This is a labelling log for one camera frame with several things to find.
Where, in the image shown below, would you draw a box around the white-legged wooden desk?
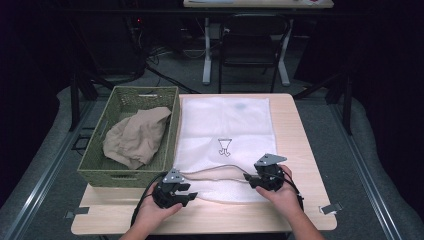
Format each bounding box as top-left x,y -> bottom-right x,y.
183,0 -> 334,87

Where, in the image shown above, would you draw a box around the black floor cables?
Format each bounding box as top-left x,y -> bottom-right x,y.
145,46 -> 201,95

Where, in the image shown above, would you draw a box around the dark computer case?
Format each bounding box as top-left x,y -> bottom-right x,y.
79,13 -> 148,76

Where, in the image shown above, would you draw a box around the right hand-held gripper cable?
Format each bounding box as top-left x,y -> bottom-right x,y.
279,169 -> 305,212

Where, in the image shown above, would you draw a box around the green woven basket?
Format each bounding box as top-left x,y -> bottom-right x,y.
77,85 -> 181,189

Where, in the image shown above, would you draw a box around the person's right hand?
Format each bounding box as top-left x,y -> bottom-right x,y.
255,164 -> 303,219

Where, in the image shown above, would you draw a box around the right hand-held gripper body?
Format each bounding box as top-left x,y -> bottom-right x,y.
254,153 -> 288,192

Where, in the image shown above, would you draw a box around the beige garment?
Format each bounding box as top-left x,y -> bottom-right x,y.
102,106 -> 172,170

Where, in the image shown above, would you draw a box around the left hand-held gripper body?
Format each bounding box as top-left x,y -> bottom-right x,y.
152,168 -> 186,210

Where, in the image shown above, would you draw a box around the black floor bracket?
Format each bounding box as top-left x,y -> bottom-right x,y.
70,126 -> 96,152

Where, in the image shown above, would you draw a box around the person's left hand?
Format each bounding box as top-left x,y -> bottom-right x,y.
134,183 -> 184,231

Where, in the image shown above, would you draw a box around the black metal stand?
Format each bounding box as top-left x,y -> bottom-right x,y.
68,71 -> 116,133
293,71 -> 354,136

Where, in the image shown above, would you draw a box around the black folding chair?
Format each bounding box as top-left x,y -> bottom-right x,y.
218,13 -> 292,94

